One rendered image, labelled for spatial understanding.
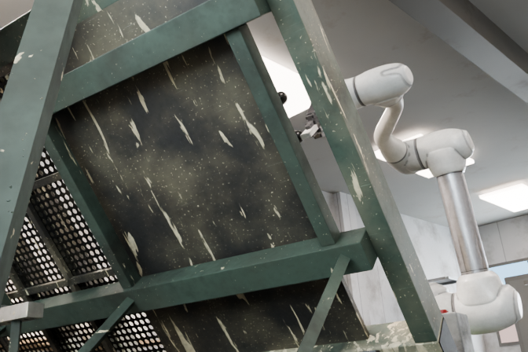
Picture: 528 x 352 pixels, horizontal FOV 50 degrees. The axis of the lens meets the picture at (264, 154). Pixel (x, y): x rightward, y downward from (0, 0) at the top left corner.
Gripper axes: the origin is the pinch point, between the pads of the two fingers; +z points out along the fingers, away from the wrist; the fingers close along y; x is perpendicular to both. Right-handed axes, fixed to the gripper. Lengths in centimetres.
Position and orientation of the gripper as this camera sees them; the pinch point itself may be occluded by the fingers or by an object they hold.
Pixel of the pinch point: (309, 131)
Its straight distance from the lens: 158.2
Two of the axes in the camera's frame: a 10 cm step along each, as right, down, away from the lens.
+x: -8.3, 2.7, 4.9
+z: -3.8, 3.7, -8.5
